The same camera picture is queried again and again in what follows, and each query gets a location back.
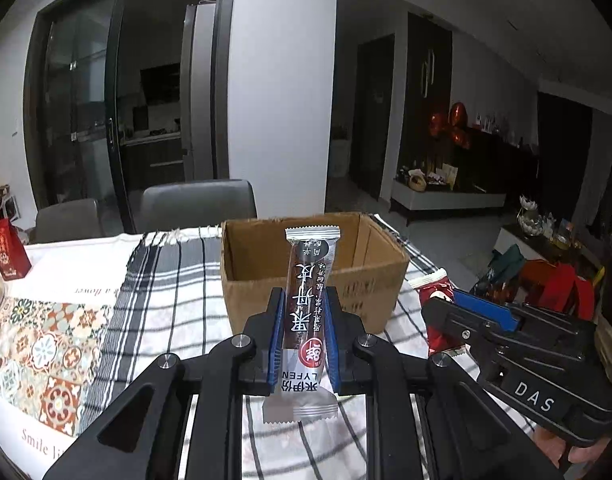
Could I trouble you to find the red snack bag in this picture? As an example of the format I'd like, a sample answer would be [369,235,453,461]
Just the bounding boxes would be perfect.
[416,275,461,354]

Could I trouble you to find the brown silver snack bar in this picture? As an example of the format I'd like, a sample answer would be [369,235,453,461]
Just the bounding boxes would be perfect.
[263,226,341,424]

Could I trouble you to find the person's hand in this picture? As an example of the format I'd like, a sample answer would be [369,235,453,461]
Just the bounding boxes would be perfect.
[533,426,612,479]

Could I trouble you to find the red bags pile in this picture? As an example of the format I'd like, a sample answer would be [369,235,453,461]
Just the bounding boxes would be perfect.
[473,242,608,323]

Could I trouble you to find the patterned white table runner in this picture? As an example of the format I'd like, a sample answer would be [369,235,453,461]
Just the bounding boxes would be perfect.
[0,234,140,479]

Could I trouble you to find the black white checkered cloth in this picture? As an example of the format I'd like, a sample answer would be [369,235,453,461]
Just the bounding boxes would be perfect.
[78,213,537,480]

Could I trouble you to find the brown cardboard box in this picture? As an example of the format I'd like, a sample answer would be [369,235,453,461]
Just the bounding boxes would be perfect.
[221,212,409,334]

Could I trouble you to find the white low TV cabinet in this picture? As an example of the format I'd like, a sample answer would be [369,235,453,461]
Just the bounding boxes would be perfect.
[391,181,506,211]

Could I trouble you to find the red balloons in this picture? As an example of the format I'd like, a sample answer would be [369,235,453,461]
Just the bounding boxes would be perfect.
[428,102,470,150]

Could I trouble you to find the grey dining chair far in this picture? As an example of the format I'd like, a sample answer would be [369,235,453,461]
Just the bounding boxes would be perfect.
[35,198,104,243]

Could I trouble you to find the grey dining chair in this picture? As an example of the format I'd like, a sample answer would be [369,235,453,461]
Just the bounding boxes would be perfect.
[35,198,104,243]
[136,179,257,233]

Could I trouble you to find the red gift bag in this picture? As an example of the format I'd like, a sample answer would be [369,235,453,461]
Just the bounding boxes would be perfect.
[0,218,32,281]

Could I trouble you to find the grey dining chair near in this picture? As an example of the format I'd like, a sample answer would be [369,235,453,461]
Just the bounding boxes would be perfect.
[136,179,257,233]

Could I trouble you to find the grey refrigerator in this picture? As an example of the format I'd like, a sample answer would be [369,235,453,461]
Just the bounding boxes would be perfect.
[180,1,216,181]

